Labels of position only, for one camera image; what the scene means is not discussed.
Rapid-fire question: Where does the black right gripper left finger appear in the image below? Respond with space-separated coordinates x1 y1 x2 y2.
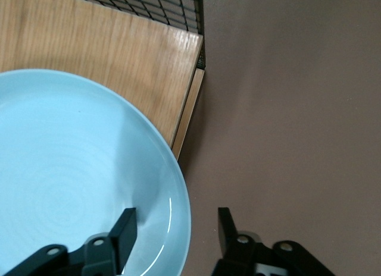
0 207 138 276

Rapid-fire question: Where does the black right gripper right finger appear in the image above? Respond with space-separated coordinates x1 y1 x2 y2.
213 206 339 276

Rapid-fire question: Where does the light blue round plate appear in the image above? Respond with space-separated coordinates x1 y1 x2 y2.
0 68 191 276

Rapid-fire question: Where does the wooden board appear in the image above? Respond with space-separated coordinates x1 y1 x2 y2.
0 0 206 161

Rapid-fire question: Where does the black wire basket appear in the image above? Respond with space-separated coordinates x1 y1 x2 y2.
52 0 208 71

